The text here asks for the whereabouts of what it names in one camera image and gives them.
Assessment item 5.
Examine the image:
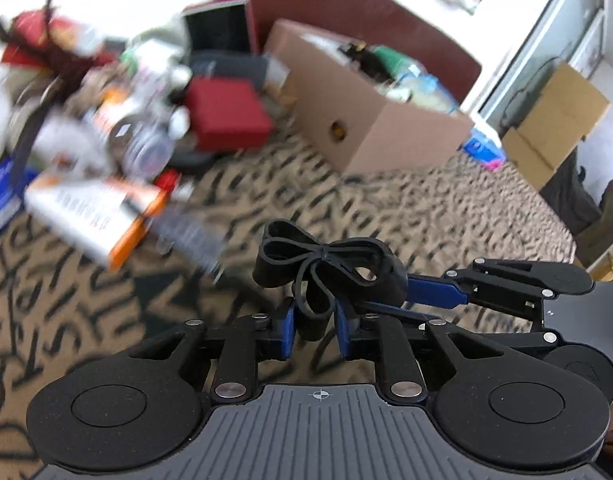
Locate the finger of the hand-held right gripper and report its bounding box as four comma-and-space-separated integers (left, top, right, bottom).
407, 258, 595, 318
361, 302, 557, 348

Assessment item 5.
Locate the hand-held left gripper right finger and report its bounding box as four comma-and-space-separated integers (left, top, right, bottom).
337, 304, 507, 406

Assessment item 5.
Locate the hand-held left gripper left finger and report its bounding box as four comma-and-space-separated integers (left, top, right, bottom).
131, 304, 298, 404

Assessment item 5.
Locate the black rubber band bundle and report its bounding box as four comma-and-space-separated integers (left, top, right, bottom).
254, 220, 410, 341

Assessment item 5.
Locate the brown cardboard box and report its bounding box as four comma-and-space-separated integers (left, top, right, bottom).
264, 19, 475, 176

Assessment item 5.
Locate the silver wrapped item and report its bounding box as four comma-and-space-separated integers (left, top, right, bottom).
154, 205, 224, 283

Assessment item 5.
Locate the blue packet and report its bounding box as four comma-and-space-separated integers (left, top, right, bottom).
461, 130, 507, 171

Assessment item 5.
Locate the dark bag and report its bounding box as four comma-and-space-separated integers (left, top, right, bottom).
541, 152, 603, 235

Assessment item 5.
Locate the folded cardboard box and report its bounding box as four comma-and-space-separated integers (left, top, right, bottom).
501, 62, 611, 191

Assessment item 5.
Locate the closed red box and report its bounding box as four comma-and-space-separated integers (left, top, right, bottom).
186, 77, 274, 151

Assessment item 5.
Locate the clear plastic bottle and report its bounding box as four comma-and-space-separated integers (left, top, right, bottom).
121, 115, 177, 178

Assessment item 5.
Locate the green packet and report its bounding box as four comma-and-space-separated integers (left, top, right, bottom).
375, 46, 415, 71

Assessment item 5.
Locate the dark grey box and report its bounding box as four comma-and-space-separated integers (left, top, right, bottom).
191, 52, 268, 92

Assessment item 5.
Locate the brown wooden headboard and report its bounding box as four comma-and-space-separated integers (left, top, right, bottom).
221, 0, 482, 106

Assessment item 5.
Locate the open red box black interior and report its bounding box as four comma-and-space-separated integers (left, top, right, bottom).
181, 0, 260, 56

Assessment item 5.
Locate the blue box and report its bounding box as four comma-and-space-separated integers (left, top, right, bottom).
0, 155, 32, 238

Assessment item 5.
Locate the red flat item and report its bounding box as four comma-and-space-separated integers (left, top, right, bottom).
1, 12, 117, 68

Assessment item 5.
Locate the metal door frame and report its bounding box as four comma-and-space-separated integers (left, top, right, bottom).
479, 0, 613, 126

